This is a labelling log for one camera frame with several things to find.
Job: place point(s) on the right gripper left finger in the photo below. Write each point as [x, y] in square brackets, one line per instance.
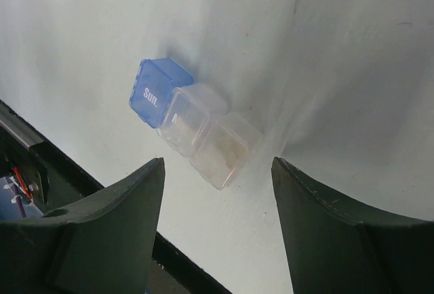
[100, 244]

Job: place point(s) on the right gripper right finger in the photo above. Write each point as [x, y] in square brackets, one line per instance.
[336, 244]

